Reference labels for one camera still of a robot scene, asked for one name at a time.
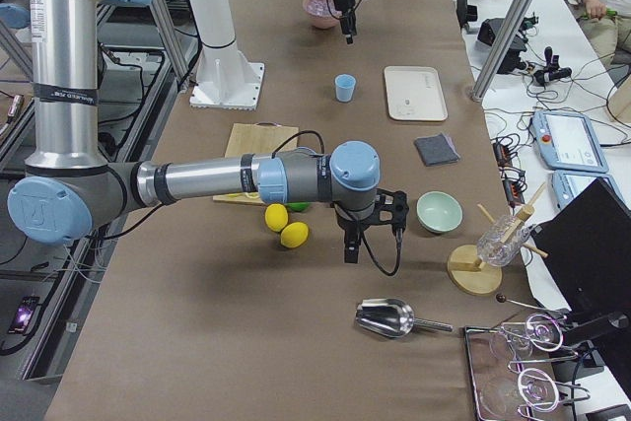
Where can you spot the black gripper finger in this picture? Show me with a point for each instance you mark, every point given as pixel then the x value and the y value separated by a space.
pixel 344 25
pixel 348 253
pixel 350 27
pixel 355 252

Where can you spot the clear ice cubes pile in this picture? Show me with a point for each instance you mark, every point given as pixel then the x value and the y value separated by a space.
pixel 321 8

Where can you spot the light blue plastic cup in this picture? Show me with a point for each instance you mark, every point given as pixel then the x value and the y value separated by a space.
pixel 344 87

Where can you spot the steel ice scoop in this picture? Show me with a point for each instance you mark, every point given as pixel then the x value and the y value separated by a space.
pixel 393 318

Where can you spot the pink bowl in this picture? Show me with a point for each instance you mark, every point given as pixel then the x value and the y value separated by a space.
pixel 322 23

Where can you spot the mint green bowl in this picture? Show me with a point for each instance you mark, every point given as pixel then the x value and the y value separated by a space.
pixel 438 212

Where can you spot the yellow lemon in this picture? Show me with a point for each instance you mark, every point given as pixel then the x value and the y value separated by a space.
pixel 294 235
pixel 276 217

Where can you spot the green lime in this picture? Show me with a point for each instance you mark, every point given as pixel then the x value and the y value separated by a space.
pixel 298 206

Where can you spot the grey folded cloth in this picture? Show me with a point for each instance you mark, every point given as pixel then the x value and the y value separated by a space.
pixel 436 150

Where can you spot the cream rabbit tray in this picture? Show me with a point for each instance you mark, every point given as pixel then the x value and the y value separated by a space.
pixel 414 93

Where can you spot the wooden glass stand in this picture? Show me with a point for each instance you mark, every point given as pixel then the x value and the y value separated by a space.
pixel 470 273

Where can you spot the clear crystal glass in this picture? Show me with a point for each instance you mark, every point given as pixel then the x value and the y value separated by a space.
pixel 499 245

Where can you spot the wooden cutting board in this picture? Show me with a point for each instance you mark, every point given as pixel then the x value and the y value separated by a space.
pixel 259 138

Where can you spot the teach pendant tablet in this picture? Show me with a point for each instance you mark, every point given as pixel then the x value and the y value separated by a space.
pixel 567 141
pixel 567 185

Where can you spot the black monitor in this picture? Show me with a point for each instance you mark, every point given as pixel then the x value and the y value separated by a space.
pixel 588 246

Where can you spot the smartphone on floor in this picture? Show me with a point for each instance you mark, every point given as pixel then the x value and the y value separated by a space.
pixel 23 315

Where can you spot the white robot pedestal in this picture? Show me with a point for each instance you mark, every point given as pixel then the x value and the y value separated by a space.
pixel 224 77

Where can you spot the aluminium frame post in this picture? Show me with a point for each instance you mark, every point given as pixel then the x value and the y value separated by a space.
pixel 500 47

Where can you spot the wire wine glass rack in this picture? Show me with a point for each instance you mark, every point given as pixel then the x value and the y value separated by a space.
pixel 547 366

